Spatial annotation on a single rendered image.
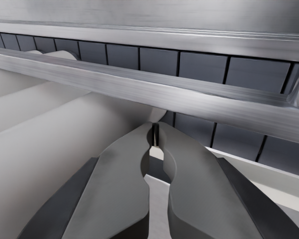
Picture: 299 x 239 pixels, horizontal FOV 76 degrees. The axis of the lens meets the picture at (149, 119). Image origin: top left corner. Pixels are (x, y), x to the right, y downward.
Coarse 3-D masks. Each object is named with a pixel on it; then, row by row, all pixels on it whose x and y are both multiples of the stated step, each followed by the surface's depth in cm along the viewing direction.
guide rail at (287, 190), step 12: (156, 156) 17; (216, 156) 15; (228, 156) 15; (240, 168) 14; (252, 168) 14; (264, 168) 14; (252, 180) 13; (264, 180) 13; (276, 180) 13; (288, 180) 13; (264, 192) 13; (276, 192) 13; (288, 192) 12; (288, 204) 13
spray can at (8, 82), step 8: (56, 56) 19; (64, 56) 20; (72, 56) 21; (0, 72) 15; (8, 72) 16; (0, 80) 15; (8, 80) 15; (16, 80) 16; (24, 80) 16; (32, 80) 17; (40, 80) 17; (0, 88) 15; (8, 88) 15; (16, 88) 16; (24, 88) 16; (0, 96) 15
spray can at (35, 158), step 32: (96, 96) 12; (32, 128) 9; (64, 128) 10; (96, 128) 11; (128, 128) 13; (0, 160) 7; (32, 160) 8; (64, 160) 9; (0, 192) 7; (32, 192) 8; (0, 224) 7
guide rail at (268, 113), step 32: (0, 64) 14; (32, 64) 12; (64, 64) 11; (96, 64) 11; (128, 96) 9; (160, 96) 8; (192, 96) 8; (224, 96) 7; (256, 96) 7; (256, 128) 7; (288, 128) 6
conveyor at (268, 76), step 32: (0, 32) 32; (128, 64) 18; (160, 64) 17; (192, 64) 15; (224, 64) 14; (256, 64) 13; (288, 64) 12; (192, 128) 18; (224, 128) 16; (288, 160) 15
